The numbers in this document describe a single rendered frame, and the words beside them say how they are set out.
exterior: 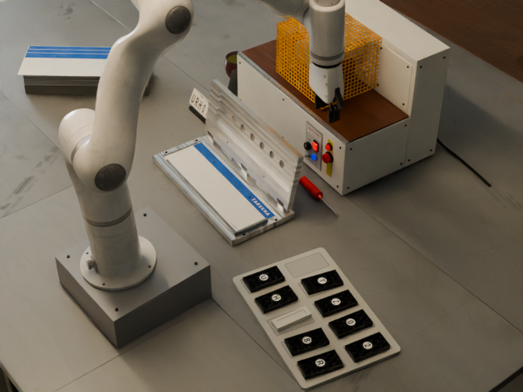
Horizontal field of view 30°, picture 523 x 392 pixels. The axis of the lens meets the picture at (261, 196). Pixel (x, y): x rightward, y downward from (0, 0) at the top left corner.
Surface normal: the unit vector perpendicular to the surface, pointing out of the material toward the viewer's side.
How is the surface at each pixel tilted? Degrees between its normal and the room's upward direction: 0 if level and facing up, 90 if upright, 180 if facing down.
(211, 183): 0
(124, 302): 3
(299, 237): 0
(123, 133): 70
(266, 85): 90
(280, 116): 90
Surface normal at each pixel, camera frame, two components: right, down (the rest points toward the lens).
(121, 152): 0.66, 0.15
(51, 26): 0.00, -0.76
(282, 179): -0.82, 0.21
